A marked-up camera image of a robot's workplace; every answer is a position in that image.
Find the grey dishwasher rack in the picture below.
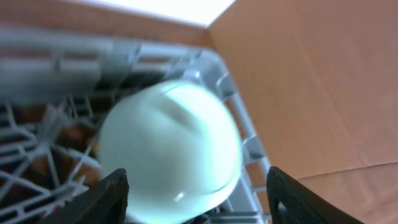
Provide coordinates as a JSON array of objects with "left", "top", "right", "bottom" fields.
[{"left": 1, "top": 27, "right": 271, "bottom": 223}]

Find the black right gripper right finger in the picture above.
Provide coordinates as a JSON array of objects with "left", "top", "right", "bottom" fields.
[{"left": 266, "top": 166, "right": 362, "bottom": 224}]

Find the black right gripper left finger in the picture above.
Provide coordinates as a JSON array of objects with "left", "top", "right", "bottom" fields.
[{"left": 39, "top": 168, "right": 129, "bottom": 224}]

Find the teal green bowl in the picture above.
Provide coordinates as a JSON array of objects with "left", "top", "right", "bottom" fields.
[{"left": 97, "top": 80, "right": 243, "bottom": 223}]

